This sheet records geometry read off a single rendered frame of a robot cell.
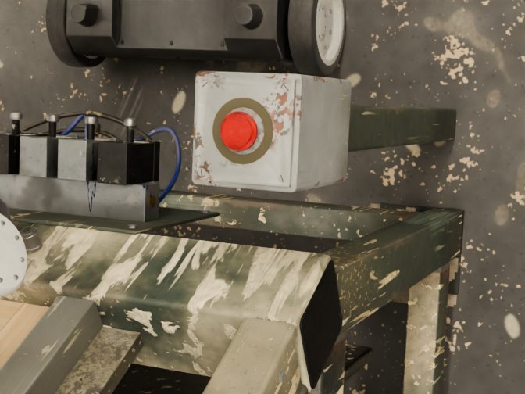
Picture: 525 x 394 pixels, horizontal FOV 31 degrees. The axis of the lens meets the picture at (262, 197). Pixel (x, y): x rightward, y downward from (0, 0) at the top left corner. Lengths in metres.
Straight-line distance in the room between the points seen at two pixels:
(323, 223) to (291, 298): 0.73
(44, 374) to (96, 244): 0.20
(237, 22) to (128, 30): 0.27
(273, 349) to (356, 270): 0.26
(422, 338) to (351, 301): 0.55
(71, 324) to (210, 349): 0.16
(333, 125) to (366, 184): 0.85
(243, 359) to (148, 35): 1.02
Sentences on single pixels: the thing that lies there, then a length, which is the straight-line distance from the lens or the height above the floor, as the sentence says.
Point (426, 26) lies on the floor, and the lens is 1.87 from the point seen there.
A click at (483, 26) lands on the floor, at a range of 1.85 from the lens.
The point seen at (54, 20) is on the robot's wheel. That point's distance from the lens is 1.99.
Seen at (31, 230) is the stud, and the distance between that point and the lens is 1.19.
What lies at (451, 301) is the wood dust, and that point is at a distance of 1.88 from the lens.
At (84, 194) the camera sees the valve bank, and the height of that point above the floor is 0.74.
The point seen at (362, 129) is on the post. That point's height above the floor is 0.61.
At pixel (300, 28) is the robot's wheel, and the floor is 0.20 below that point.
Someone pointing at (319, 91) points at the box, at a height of 0.87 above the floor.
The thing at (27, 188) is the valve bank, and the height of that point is 0.74.
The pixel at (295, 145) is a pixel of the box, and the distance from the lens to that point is 0.95.
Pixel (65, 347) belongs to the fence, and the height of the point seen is 0.96.
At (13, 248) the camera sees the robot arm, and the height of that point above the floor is 1.12.
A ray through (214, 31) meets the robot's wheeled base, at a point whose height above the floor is 0.19.
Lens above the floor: 1.81
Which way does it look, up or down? 67 degrees down
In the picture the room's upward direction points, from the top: 101 degrees counter-clockwise
